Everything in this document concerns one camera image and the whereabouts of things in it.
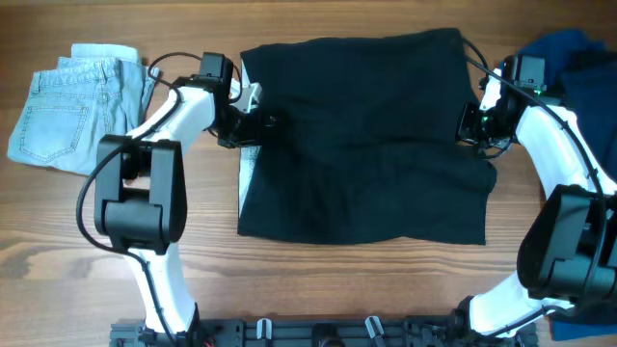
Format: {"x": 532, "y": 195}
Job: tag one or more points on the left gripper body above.
{"x": 248, "y": 127}

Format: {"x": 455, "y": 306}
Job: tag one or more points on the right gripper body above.
{"x": 477, "y": 125}

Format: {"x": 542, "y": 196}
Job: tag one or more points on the black shorts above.
{"x": 364, "y": 149}

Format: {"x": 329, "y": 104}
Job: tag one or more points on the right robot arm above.
{"x": 566, "y": 264}

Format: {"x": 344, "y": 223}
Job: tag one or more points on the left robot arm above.
{"x": 140, "y": 200}

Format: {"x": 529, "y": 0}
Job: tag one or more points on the blue polo shirt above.
{"x": 557, "y": 48}

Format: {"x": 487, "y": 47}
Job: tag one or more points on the dark navy pants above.
{"x": 589, "y": 82}

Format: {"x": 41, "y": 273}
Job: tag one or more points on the folded light blue jeans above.
{"x": 100, "y": 89}

